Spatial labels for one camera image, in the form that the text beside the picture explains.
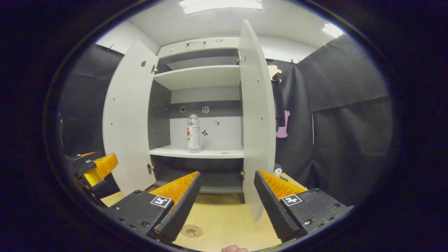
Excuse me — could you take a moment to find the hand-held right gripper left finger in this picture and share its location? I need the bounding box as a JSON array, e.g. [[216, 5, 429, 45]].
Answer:
[[103, 171, 203, 243]]

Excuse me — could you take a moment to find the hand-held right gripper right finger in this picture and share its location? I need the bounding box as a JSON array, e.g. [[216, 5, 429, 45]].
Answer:
[[253, 169, 355, 243]]

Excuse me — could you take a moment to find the round cork coaster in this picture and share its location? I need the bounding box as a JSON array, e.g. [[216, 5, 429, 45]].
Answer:
[[181, 224, 204, 238]]

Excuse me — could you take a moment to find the white cabinet door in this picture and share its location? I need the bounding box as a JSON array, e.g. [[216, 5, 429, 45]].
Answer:
[[238, 19, 277, 222], [103, 40, 160, 196]]

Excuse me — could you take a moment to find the clear plastic bottle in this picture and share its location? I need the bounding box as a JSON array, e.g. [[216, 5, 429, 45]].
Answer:
[[187, 113, 202, 153]]

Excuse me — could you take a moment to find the penguin plush toy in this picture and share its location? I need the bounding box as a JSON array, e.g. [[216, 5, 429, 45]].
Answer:
[[273, 163, 289, 182]]

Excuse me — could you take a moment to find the black backdrop cloth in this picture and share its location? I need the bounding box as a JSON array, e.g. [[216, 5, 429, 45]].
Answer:
[[58, 33, 394, 207]]

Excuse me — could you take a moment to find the small ceiling light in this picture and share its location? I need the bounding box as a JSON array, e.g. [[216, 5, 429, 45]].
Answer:
[[322, 23, 345, 38]]

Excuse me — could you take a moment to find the black door handle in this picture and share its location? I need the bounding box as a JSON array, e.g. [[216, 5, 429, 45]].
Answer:
[[276, 81, 286, 127]]

